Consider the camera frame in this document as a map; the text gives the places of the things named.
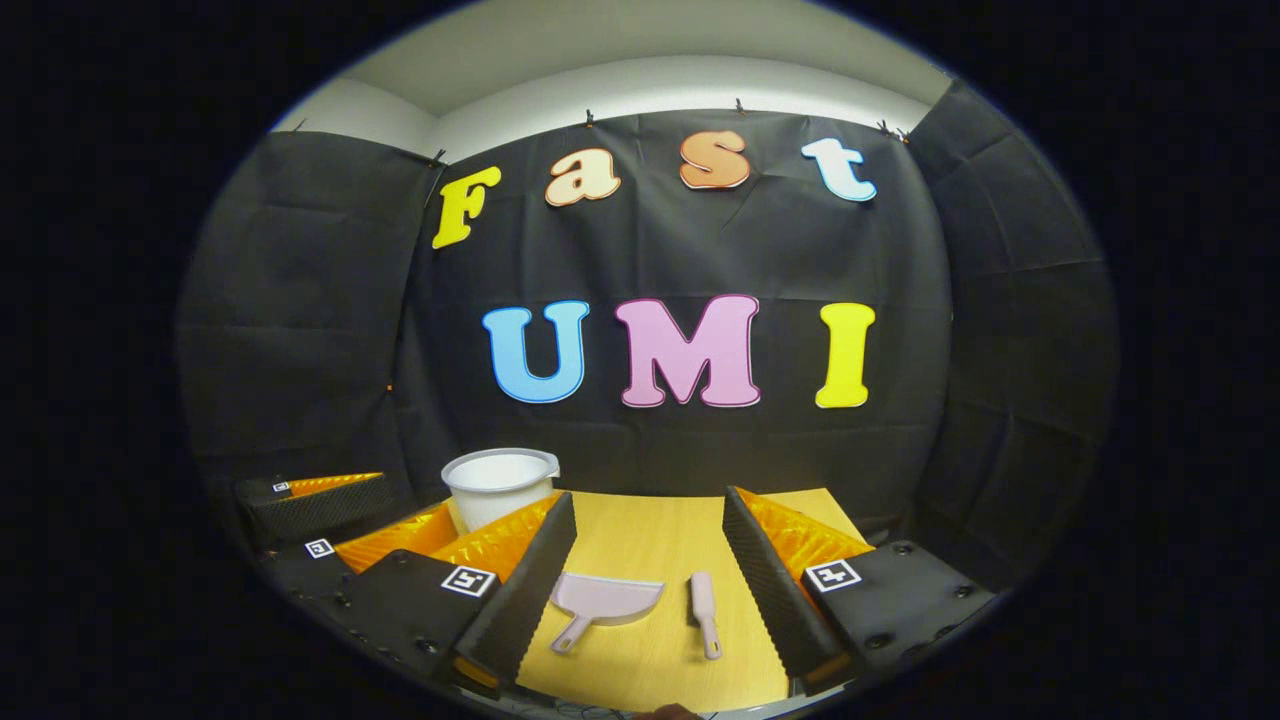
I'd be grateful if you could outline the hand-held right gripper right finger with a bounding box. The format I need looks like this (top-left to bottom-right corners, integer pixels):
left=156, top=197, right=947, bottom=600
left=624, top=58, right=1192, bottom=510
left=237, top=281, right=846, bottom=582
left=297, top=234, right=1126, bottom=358
left=722, top=486, right=1001, bottom=696

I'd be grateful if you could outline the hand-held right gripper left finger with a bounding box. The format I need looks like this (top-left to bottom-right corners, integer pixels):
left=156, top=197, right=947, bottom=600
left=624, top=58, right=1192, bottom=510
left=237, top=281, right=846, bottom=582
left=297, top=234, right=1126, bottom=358
left=335, top=490, right=579, bottom=696

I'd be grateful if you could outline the small pale pink broom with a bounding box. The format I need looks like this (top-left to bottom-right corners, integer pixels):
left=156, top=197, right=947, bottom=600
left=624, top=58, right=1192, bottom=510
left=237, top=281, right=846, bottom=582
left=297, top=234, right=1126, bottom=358
left=689, top=571, right=723, bottom=661

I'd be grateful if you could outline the pale pink dustpan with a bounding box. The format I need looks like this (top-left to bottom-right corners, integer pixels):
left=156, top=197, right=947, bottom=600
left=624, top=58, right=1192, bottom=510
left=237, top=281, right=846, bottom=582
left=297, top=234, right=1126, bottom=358
left=548, top=571, right=665, bottom=655

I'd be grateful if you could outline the white ribbed garbage bin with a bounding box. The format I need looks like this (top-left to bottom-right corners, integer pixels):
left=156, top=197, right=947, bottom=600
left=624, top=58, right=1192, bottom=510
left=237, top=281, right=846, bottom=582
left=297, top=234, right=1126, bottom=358
left=441, top=448, right=561, bottom=533

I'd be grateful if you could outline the yellow wooden desktop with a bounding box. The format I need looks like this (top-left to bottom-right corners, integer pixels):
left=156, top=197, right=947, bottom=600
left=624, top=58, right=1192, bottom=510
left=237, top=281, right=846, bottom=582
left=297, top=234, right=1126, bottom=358
left=400, top=487, right=866, bottom=713

